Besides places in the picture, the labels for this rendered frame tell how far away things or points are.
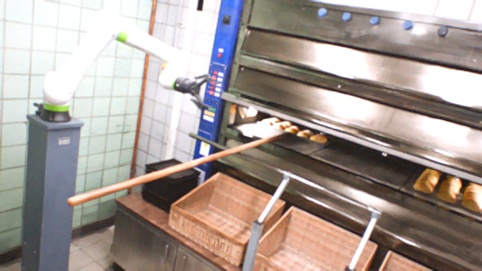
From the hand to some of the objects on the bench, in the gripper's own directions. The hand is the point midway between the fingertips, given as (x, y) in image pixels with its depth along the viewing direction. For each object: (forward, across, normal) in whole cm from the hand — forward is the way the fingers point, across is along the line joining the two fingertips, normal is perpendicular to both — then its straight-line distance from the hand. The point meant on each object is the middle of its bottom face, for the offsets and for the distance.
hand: (214, 95), depth 194 cm
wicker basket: (+6, +91, -29) cm, 96 cm away
